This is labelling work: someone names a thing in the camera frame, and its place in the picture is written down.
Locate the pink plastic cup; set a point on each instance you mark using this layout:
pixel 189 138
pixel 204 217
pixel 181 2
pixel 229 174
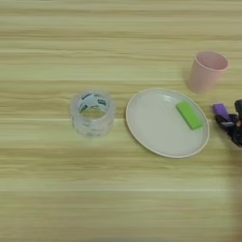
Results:
pixel 203 77

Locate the white round plate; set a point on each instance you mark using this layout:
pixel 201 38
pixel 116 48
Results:
pixel 154 123

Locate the clear packing tape roll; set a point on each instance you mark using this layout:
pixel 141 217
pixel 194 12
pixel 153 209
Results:
pixel 77 123

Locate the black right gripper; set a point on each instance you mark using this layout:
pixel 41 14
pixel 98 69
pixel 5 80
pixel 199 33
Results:
pixel 238 132

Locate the green eraser block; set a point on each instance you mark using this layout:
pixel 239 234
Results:
pixel 189 115

